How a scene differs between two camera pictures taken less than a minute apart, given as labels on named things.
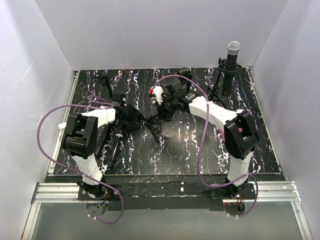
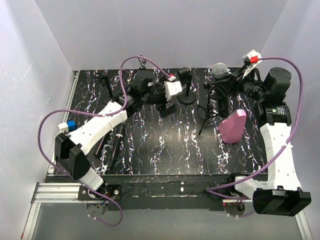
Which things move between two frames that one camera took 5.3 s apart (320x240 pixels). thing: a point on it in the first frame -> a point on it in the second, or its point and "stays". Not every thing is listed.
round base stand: (185, 72) stays
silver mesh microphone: (102, 140) stays
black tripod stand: (154, 121) -> (143, 67)
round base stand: (99, 78) stays
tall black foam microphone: (119, 131) stays
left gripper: (135, 115) -> (165, 112)
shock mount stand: (222, 86) -> (209, 110)
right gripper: (163, 113) -> (225, 85)
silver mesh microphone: (233, 49) -> (220, 71)
